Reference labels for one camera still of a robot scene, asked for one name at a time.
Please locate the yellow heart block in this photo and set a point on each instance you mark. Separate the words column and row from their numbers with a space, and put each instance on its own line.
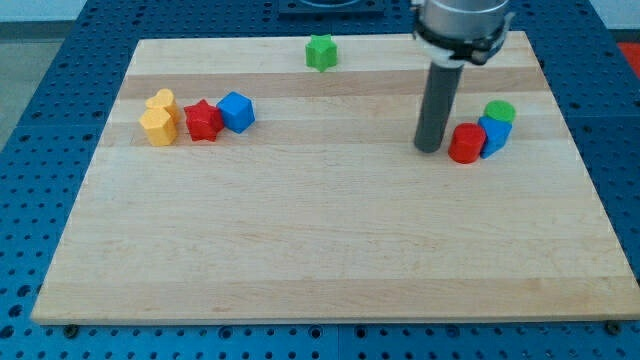
column 165, row 99

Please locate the blue cube block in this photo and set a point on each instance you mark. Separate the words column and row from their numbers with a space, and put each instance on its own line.
column 237, row 112

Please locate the blue triangle block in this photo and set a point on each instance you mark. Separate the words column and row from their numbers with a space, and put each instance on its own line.
column 497, row 133

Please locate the yellow hexagon block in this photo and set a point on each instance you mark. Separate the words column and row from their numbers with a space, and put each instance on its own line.
column 158, row 126

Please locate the red star block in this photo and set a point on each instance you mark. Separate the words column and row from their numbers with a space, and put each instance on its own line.
column 204, row 121

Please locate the red cylinder block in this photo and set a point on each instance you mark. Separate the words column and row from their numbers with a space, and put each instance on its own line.
column 466, row 143

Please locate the wooden board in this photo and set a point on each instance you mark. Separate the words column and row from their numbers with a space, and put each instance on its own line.
column 323, row 211

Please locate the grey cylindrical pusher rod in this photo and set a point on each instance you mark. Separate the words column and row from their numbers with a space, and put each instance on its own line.
column 439, row 94

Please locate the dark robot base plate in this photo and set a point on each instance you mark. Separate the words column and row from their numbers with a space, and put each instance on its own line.
column 330, row 7

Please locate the green cylinder block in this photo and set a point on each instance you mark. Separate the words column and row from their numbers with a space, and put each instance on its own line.
column 500, row 110

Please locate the green star block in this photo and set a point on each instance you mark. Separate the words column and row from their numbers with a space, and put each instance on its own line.
column 321, row 52

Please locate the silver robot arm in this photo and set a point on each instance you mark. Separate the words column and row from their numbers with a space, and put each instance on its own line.
column 456, row 32

